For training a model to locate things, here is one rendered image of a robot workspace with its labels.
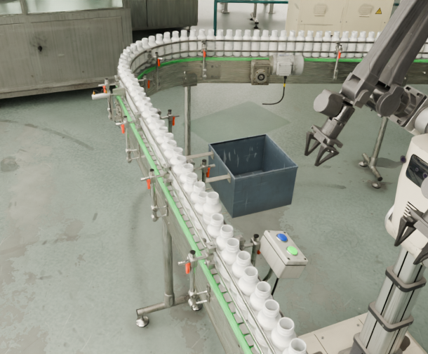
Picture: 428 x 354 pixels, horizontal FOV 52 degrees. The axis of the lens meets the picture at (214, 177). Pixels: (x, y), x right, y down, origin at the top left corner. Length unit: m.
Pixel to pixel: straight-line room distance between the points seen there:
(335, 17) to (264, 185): 3.82
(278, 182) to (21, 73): 3.23
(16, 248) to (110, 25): 2.42
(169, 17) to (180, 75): 3.80
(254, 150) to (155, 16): 4.69
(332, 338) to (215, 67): 1.82
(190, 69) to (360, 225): 1.60
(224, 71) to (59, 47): 2.03
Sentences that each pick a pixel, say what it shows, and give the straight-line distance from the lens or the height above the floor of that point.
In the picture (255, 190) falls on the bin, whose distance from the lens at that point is 1.96.
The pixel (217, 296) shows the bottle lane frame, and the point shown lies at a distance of 1.35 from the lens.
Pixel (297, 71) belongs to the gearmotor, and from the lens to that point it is 3.02.
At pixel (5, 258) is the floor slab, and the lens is 3.07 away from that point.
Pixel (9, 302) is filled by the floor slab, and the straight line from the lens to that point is 2.81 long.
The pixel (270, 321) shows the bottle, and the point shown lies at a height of 1.13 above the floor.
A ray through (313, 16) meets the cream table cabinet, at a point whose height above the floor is 0.68.
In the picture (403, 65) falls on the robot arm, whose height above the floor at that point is 1.57.
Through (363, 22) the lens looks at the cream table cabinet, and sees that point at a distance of 5.71.
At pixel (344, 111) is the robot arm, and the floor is 1.45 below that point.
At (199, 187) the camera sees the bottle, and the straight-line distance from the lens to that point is 1.49.
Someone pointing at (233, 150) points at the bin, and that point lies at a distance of 2.18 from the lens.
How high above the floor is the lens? 2.02
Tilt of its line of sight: 35 degrees down
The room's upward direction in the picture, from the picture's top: 2 degrees clockwise
